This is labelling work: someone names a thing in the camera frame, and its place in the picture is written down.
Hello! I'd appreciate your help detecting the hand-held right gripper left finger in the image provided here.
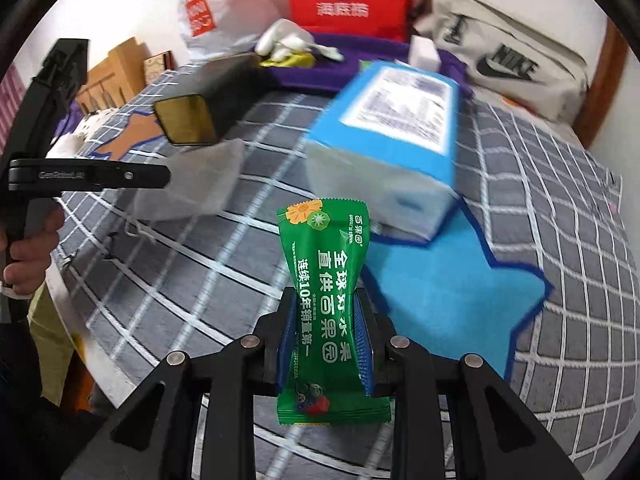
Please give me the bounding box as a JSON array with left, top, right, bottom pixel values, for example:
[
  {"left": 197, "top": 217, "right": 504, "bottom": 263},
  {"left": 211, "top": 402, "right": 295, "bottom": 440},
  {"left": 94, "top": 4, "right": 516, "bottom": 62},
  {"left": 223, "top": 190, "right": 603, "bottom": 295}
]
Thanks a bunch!
[{"left": 60, "top": 287, "right": 301, "bottom": 480}]

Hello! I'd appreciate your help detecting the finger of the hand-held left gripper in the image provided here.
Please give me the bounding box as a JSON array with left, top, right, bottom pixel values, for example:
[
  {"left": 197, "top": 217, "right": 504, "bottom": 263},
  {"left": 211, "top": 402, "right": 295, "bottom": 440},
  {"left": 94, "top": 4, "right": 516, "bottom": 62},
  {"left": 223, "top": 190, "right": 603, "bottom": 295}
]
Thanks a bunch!
[{"left": 94, "top": 160, "right": 172, "bottom": 190}]

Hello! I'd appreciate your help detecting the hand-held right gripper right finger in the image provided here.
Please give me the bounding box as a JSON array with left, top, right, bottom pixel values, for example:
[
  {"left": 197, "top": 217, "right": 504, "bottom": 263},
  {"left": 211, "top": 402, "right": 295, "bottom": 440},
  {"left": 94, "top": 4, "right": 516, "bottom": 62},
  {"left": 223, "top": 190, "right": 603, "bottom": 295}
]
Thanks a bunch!
[{"left": 357, "top": 287, "right": 586, "bottom": 480}]

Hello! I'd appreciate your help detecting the translucent plastic bag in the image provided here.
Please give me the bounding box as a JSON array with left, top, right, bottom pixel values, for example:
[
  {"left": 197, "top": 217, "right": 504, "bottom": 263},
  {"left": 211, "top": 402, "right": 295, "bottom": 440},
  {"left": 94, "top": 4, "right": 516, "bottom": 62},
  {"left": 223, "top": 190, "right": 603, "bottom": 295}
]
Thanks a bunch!
[{"left": 131, "top": 140, "right": 247, "bottom": 223}]

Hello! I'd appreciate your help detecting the green snack packet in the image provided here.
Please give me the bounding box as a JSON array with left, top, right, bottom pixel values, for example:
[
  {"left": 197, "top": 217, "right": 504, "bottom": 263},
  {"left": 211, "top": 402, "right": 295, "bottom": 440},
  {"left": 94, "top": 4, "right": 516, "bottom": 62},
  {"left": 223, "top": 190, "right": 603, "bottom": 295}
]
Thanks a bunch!
[{"left": 276, "top": 199, "right": 392, "bottom": 427}]

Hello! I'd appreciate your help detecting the person's left hand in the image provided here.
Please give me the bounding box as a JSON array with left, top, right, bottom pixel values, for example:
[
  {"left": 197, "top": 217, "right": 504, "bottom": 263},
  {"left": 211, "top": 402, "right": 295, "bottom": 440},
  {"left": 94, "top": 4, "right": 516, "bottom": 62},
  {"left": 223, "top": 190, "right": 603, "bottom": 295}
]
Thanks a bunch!
[{"left": 2, "top": 205, "right": 66, "bottom": 301}]

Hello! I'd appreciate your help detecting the brown patterned box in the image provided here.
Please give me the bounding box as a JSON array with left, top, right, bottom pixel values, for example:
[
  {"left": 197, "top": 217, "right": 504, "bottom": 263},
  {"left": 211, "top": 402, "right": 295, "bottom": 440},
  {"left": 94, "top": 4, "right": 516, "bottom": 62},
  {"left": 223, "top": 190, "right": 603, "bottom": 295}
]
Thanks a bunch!
[{"left": 143, "top": 51, "right": 176, "bottom": 82}]

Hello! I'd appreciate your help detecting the black case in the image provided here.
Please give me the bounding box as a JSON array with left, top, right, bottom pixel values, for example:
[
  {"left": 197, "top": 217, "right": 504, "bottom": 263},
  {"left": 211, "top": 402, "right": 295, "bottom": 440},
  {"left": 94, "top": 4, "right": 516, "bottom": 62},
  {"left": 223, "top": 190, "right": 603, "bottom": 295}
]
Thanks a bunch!
[{"left": 152, "top": 54, "right": 262, "bottom": 147}]

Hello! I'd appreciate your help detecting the purple towel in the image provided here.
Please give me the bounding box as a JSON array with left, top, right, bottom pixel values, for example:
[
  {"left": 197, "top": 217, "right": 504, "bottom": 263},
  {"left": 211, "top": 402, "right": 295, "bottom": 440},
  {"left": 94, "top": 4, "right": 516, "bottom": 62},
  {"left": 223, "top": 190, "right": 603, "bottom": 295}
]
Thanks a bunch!
[{"left": 247, "top": 30, "right": 473, "bottom": 106}]

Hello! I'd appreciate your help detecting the white plastic bag red label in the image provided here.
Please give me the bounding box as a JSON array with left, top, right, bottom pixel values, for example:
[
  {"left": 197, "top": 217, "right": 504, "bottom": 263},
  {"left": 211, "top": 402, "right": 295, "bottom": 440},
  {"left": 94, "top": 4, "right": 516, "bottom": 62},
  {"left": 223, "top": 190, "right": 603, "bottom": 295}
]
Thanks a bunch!
[{"left": 177, "top": 0, "right": 293, "bottom": 61}]

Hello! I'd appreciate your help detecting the blue tissue pack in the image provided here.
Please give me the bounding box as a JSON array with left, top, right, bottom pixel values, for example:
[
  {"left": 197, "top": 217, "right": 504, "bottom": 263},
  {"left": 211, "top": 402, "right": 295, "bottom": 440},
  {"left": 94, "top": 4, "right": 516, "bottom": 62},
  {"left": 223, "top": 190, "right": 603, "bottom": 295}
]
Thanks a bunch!
[{"left": 304, "top": 60, "right": 463, "bottom": 241}]

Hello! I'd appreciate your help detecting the yellow green packet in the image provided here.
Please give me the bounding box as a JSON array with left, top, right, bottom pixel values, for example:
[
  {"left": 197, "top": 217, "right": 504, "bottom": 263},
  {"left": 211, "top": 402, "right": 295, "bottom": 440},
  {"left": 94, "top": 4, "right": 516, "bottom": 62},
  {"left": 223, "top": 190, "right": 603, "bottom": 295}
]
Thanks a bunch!
[{"left": 260, "top": 50, "right": 317, "bottom": 68}]

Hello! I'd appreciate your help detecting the white crumpled cloth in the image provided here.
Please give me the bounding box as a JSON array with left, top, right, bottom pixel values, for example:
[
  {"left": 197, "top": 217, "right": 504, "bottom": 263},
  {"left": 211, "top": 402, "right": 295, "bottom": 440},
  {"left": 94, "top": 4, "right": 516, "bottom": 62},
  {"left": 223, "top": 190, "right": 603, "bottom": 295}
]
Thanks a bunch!
[{"left": 255, "top": 18, "right": 345, "bottom": 63}]

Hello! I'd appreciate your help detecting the dark clothing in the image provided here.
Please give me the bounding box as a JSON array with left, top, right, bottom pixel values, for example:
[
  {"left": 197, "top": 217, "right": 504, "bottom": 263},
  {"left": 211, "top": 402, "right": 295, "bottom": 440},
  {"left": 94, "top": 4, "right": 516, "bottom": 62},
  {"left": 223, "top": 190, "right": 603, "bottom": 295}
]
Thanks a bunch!
[{"left": 0, "top": 320, "right": 111, "bottom": 480}]

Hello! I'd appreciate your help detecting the small white box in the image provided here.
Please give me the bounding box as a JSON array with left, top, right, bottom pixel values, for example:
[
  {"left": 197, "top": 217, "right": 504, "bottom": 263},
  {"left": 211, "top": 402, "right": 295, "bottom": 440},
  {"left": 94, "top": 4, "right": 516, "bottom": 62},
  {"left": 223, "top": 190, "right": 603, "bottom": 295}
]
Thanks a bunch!
[{"left": 407, "top": 35, "right": 442, "bottom": 72}]

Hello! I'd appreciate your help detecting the white sling bag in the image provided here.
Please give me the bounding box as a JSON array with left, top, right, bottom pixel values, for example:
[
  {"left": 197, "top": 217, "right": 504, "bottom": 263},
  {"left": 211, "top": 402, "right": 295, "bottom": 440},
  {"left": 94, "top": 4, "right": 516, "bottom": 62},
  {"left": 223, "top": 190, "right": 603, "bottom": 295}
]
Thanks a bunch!
[{"left": 412, "top": 0, "right": 590, "bottom": 123}]

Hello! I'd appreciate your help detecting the wooden bed frame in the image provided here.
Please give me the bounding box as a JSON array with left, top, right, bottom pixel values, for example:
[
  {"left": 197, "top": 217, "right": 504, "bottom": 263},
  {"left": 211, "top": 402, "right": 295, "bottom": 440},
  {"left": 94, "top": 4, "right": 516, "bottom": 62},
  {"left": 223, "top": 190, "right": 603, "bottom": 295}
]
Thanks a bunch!
[{"left": 572, "top": 17, "right": 626, "bottom": 148}]

